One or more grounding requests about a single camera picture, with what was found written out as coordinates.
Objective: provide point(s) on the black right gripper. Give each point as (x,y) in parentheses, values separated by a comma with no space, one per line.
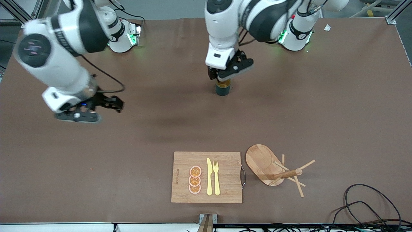
(103,100)

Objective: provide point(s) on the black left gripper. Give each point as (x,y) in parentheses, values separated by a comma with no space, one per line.
(212,73)

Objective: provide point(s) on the dark green cup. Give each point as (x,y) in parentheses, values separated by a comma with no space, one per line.
(223,89)

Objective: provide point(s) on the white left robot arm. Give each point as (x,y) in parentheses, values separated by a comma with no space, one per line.
(225,32)

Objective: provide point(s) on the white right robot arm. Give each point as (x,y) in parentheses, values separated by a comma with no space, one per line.
(64,71)

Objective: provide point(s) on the wooden cup rack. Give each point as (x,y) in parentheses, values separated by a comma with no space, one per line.
(260,161)

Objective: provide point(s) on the orange slice toy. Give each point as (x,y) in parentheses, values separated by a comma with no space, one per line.
(194,181)
(195,171)
(194,189)

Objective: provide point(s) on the bamboo cutting board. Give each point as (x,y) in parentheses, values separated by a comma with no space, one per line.
(225,174)

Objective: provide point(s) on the yellow plastic knife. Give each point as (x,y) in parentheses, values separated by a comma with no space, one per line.
(209,180)

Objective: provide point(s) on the yellow plastic fork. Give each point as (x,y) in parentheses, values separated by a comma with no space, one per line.
(217,183)

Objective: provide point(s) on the white paper scrap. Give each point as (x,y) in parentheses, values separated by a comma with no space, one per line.
(327,27)

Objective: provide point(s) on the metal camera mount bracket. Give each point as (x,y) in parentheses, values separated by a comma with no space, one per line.
(207,224)

